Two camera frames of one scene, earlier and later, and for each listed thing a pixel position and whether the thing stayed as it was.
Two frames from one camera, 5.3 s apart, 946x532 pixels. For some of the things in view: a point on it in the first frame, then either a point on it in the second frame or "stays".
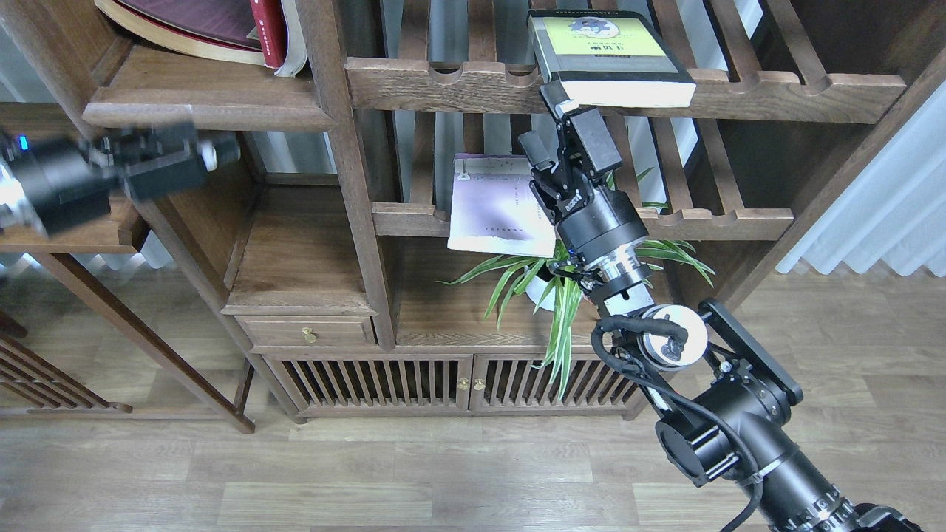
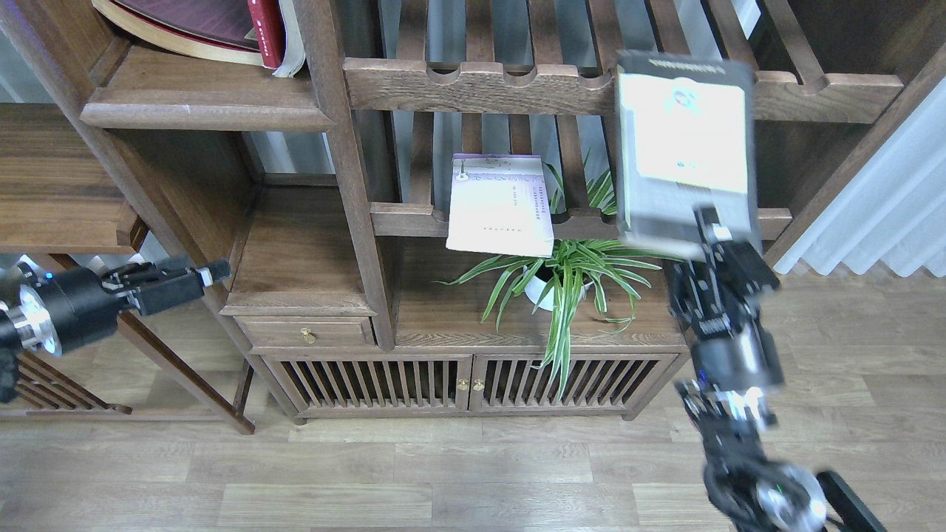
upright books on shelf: (296, 58) stays
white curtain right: (893, 211) stays
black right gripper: (599, 230) to (717, 302)
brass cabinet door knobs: (479, 384) stays
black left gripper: (49, 184) to (87, 305)
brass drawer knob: (310, 336) stays
